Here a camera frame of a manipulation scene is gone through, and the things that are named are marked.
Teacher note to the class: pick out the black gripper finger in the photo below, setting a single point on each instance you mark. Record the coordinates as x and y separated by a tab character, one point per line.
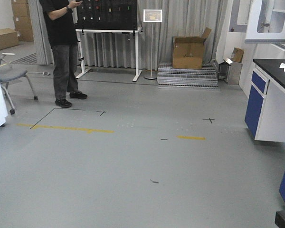
280	218

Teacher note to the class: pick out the white glass door cabinet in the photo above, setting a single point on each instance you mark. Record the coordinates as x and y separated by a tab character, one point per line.
266	22

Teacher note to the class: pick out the blue white lab counter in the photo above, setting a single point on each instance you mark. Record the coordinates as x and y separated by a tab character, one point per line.
265	114

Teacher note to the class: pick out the stack of metal grates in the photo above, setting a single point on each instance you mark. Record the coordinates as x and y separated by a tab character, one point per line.
204	78

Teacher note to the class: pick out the small cardboard box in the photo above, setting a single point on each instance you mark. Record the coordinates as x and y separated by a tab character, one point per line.
237	55

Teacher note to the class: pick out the large open cardboard box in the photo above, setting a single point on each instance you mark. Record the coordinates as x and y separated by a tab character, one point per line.
188	51

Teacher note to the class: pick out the white framed sign stand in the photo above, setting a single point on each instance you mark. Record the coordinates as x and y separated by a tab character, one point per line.
152	16

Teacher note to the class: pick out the black pegboard on stand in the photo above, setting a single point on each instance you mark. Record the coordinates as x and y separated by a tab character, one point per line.
110	16

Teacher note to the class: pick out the person in black shirt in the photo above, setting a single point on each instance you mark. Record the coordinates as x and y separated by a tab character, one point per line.
63	42

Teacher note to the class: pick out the grey office chair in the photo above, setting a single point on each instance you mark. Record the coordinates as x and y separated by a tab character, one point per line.
9	73

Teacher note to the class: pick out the stacked cardboard boxes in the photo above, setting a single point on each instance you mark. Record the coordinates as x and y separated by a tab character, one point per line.
22	21

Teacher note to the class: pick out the flat cardboard box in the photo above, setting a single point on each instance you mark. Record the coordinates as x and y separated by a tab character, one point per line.
8	38

